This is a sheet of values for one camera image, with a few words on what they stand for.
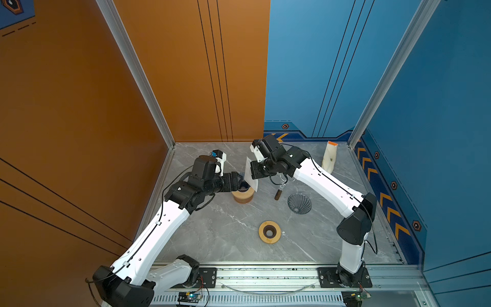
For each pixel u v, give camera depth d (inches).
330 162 41.3
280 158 22.0
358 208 17.9
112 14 27.8
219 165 21.8
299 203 35.6
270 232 33.4
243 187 35.7
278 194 36.0
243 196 34.2
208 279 28.8
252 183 29.3
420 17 28.2
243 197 34.8
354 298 27.7
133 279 14.7
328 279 28.5
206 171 21.2
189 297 27.8
